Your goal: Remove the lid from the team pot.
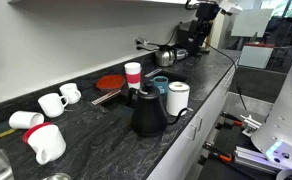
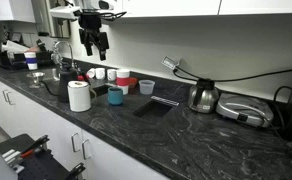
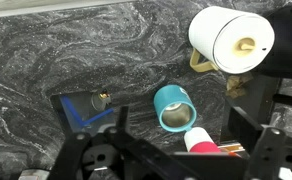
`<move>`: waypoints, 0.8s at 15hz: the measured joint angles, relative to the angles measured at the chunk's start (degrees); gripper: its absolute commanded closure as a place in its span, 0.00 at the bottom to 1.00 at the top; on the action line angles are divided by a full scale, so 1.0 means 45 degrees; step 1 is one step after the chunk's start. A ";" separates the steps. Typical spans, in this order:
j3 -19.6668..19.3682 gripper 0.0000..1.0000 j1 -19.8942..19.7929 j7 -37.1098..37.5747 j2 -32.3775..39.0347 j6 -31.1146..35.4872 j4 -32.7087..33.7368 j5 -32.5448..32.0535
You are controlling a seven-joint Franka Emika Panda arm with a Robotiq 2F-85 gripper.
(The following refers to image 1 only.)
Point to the aluminium extrusion bar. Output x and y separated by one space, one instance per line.
252 160

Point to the striped metal strip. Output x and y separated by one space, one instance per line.
106 97
152 72

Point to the white base cabinet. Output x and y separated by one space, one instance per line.
186 156

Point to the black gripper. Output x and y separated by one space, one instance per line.
207 11

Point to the black coffee maker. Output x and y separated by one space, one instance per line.
185 33

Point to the white upper wall cabinet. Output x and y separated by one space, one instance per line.
102 1

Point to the large white mug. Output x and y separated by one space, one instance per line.
47 145

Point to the white canister gold rim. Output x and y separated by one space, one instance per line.
177 98

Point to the white ceramic mug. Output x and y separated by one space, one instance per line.
26 119
70 92
52 104

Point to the metal strainer funnel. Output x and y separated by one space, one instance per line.
56 176

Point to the steel carafe black lid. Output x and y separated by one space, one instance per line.
164 56

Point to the black perforated cart top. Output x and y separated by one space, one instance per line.
229 140

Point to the wall power outlet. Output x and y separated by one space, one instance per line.
139 43

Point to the white board panel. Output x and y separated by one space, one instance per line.
251 21

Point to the white tumbler red band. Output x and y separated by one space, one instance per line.
132 76

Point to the red silicone mug lid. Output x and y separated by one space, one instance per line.
32 130

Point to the black orange clamp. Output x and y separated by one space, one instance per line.
217 154
231 118

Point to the black gooseneck kettle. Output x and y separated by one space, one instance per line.
149 113

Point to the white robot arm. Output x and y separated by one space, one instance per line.
286 116

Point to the white box red top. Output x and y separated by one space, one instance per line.
256 55

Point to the yellow green sponge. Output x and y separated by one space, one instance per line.
2 129

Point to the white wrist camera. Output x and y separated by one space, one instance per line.
231 6

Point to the teal mug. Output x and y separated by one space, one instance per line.
161 85

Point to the metal bracket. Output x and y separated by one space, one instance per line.
251 124

